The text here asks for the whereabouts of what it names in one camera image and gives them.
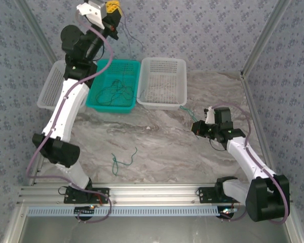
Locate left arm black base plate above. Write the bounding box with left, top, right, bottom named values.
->
left=63, top=187, right=110, bottom=205

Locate white slotted cable duct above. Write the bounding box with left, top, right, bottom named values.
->
left=27, top=205, right=220, bottom=218

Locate small controller board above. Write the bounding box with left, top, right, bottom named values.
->
left=217, top=207, right=238, bottom=219
left=74, top=205, right=96, bottom=216

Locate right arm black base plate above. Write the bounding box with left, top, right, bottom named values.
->
left=198, top=186, right=227, bottom=205

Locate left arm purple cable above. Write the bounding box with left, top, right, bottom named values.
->
left=26, top=11, right=114, bottom=224

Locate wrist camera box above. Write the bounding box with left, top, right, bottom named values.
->
left=76, top=0, right=106, bottom=29
left=203, top=106, right=216, bottom=125

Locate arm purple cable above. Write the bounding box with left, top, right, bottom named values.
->
left=26, top=11, right=114, bottom=224
left=209, top=103, right=287, bottom=225

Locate aluminium frame post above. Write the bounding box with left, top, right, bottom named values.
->
left=240, top=0, right=292, bottom=78
left=15, top=0, right=58, bottom=64

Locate teal perforated plastic basket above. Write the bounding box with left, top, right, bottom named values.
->
left=85, top=59, right=141, bottom=114

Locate grey metal panel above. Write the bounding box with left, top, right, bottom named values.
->
left=4, top=215, right=303, bottom=243

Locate aluminium mounting rail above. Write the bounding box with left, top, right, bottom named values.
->
left=17, top=184, right=294, bottom=206

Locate aluminium table edge rail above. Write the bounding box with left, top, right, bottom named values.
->
left=27, top=111, right=57, bottom=187
left=240, top=74, right=280, bottom=184

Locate white perforated plastic basket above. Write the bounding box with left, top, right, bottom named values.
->
left=36, top=59, right=92, bottom=112
left=136, top=56, right=188, bottom=110

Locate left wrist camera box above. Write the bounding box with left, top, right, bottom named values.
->
left=76, top=0, right=106, bottom=29

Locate thin white cable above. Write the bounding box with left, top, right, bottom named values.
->
left=138, top=80, right=173, bottom=102

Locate thin green cable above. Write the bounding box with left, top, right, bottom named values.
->
left=111, top=147, right=138, bottom=177
left=180, top=105, right=201, bottom=141

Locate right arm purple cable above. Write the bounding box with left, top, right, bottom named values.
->
left=209, top=103, right=287, bottom=225

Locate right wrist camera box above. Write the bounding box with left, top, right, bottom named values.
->
left=203, top=106, right=216, bottom=125

